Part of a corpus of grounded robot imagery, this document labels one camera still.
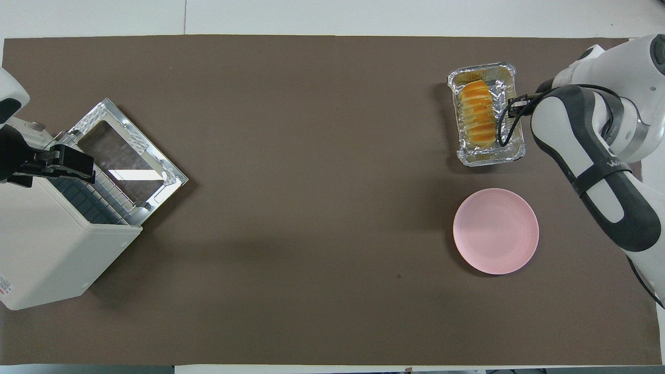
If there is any golden sliced bread loaf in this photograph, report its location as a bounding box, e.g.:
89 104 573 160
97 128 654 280
458 79 498 146

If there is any cream toaster oven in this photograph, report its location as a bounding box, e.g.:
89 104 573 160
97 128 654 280
0 117 143 311

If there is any aluminium foil tray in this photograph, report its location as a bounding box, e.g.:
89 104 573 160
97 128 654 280
447 62 526 167

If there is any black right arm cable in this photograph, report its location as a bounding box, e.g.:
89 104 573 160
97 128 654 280
497 84 624 147

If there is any wire oven rack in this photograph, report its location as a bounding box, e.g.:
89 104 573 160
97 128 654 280
49 174 130 225

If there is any glass oven door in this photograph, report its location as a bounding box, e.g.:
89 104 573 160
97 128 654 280
68 98 189 226

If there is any pink round plate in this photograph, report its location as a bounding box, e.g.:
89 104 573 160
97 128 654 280
453 188 540 275

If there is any brown table mat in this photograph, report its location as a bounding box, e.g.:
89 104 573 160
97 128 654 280
0 34 664 366

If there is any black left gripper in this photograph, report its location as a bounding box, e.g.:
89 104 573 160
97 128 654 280
0 125 97 189

